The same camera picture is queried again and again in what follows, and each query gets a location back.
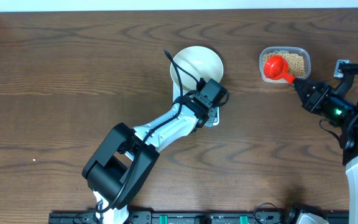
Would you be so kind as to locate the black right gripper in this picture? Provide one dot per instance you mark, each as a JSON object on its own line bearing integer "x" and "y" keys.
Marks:
{"x": 312, "y": 102}

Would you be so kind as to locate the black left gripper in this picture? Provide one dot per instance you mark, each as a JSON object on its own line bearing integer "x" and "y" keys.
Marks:
{"x": 204, "y": 124}

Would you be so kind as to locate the red plastic scoop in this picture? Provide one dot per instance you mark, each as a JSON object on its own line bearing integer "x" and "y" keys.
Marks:
{"x": 276, "y": 68}

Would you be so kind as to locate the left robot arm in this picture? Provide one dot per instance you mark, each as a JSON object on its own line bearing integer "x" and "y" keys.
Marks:
{"x": 122, "y": 162}

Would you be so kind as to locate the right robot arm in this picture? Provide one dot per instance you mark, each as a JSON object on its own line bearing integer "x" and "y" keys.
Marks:
{"x": 348, "y": 142}

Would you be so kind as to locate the white digital kitchen scale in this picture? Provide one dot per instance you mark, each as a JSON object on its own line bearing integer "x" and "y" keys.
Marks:
{"x": 213, "y": 111}

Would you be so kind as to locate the cream bowl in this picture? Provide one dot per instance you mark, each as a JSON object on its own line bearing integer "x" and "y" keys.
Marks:
{"x": 200, "y": 62}

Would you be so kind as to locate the soybeans pile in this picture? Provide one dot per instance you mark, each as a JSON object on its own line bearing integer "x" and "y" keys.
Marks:
{"x": 296, "y": 64}

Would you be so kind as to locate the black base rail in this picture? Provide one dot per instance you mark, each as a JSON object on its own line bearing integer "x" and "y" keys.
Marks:
{"x": 147, "y": 217}

